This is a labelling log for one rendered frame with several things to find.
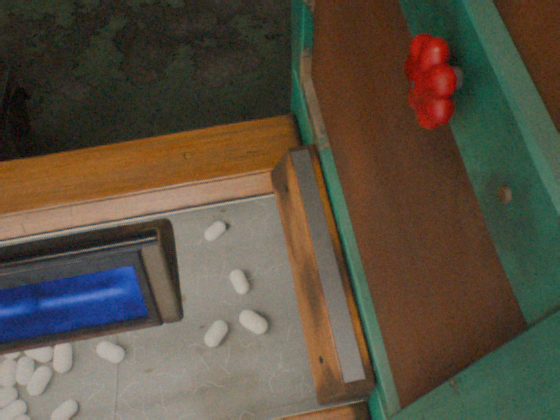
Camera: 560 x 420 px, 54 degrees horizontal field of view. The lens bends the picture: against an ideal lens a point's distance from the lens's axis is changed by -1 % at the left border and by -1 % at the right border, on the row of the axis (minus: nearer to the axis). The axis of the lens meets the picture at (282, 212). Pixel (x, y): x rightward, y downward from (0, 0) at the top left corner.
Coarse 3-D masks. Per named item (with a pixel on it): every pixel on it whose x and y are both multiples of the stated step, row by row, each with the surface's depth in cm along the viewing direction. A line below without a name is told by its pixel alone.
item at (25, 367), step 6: (24, 360) 67; (30, 360) 68; (18, 366) 67; (24, 366) 67; (30, 366) 67; (18, 372) 67; (24, 372) 67; (30, 372) 67; (18, 378) 66; (24, 378) 66; (30, 378) 67; (24, 384) 67
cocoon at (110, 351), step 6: (102, 342) 68; (108, 342) 68; (102, 348) 68; (108, 348) 68; (114, 348) 68; (120, 348) 68; (102, 354) 68; (108, 354) 67; (114, 354) 67; (120, 354) 68; (114, 360) 67; (120, 360) 68
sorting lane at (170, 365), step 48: (192, 240) 76; (240, 240) 76; (192, 288) 73; (288, 288) 73; (144, 336) 70; (192, 336) 70; (240, 336) 70; (288, 336) 70; (0, 384) 68; (48, 384) 68; (96, 384) 68; (144, 384) 68; (192, 384) 68; (240, 384) 68; (288, 384) 68
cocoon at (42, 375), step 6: (42, 366) 67; (36, 372) 67; (42, 372) 66; (48, 372) 67; (36, 378) 66; (42, 378) 66; (48, 378) 67; (30, 384) 66; (36, 384) 66; (42, 384) 66; (30, 390) 66; (36, 390) 66; (42, 390) 66
